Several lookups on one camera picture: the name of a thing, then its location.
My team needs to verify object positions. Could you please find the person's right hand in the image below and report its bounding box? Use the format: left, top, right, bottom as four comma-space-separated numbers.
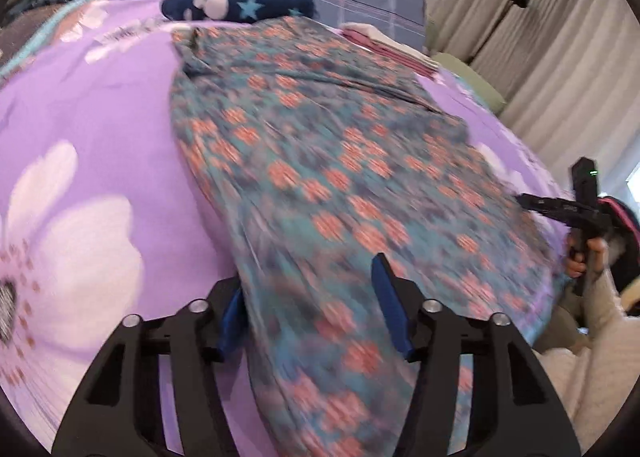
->
565, 236, 608, 279

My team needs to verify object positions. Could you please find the green pillow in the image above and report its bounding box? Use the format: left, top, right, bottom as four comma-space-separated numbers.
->
432, 53, 507, 112

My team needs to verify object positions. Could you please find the black pink-trimmed garment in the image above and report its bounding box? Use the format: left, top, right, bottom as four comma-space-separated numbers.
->
597, 194, 640, 243

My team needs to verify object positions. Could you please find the folded pink cloth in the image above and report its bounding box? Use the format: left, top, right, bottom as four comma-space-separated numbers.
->
345, 29, 441, 80

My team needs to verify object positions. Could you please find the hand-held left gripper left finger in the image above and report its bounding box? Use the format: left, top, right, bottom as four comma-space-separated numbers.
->
51, 277, 248, 457

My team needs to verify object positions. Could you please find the teal floral long-sleeve shirt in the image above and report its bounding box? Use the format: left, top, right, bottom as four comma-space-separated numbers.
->
169, 16, 571, 457

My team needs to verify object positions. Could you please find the beige pleated curtain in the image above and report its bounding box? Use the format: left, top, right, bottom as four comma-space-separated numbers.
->
430, 0, 640, 198

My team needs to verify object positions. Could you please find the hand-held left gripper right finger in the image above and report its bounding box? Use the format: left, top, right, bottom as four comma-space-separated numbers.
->
371, 252, 581, 457

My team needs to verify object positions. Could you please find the purple floral bedsheet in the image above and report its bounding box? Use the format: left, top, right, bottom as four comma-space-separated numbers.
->
0, 0, 576, 453

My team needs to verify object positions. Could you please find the navy star-print garment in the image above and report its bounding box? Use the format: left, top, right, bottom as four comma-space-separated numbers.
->
160, 0, 321, 24

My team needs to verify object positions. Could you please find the folded cream cloth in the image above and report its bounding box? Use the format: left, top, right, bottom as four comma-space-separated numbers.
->
340, 22, 436, 62

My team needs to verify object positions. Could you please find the person's right forearm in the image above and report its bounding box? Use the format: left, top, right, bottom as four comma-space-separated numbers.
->
537, 257, 640, 457

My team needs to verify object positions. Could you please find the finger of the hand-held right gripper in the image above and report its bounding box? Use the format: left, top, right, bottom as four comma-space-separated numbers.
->
516, 193, 568, 220

